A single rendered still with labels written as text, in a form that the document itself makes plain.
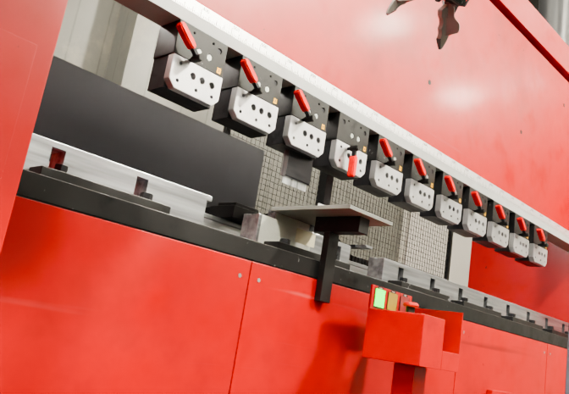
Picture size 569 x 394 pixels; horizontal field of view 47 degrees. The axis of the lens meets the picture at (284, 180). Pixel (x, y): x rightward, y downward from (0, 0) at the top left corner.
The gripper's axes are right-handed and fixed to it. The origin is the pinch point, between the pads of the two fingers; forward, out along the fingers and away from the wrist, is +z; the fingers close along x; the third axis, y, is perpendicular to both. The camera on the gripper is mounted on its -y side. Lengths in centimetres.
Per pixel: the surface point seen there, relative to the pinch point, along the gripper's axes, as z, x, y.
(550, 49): -48, 146, -130
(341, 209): 41.6, 14.0, -10.9
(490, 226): 34, 118, -74
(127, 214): 57, -36, 3
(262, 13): 9.9, -14.9, -46.3
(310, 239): 56, 23, -31
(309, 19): 4, 1, -55
